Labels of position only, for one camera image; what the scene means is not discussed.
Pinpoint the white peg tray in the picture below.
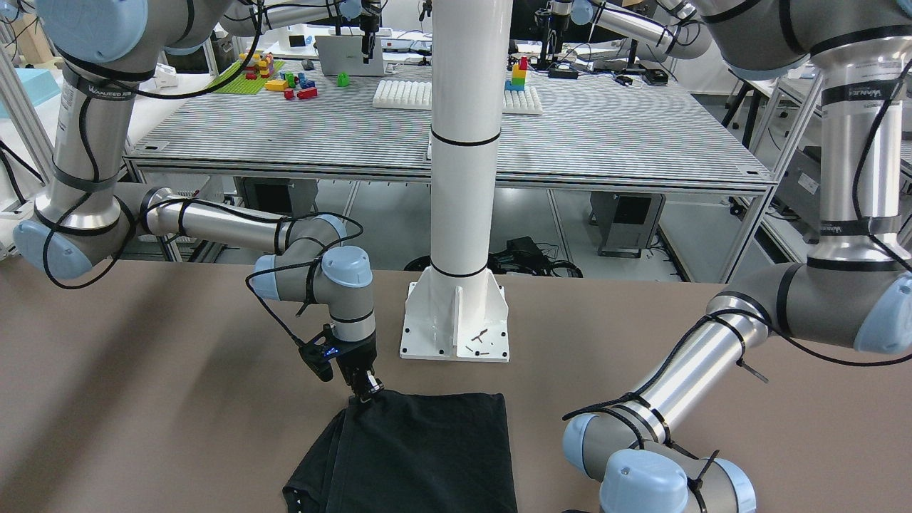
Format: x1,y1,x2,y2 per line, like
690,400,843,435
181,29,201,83
371,79,544,116

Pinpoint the striped grey work table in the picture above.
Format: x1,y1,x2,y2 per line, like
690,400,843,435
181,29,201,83
123,58,779,282

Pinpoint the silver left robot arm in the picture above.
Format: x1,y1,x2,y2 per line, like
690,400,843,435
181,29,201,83
563,1,910,512

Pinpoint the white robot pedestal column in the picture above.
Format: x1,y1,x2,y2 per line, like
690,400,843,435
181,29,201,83
400,1,512,363

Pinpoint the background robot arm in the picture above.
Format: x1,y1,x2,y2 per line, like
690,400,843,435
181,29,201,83
534,1,711,71

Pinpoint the braided black right arm cable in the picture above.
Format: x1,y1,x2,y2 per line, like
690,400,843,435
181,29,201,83
41,0,366,350

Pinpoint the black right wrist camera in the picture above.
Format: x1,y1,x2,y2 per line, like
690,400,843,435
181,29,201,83
299,332,339,382

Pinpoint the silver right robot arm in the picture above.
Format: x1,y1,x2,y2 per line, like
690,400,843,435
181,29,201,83
12,1,383,400

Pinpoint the black graphic t-shirt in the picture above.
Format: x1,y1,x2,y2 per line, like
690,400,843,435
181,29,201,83
282,390,518,512

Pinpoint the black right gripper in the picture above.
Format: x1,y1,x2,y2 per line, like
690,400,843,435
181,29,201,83
336,335,385,405

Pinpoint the green lego baseplate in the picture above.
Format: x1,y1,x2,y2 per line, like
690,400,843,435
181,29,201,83
214,61,286,95

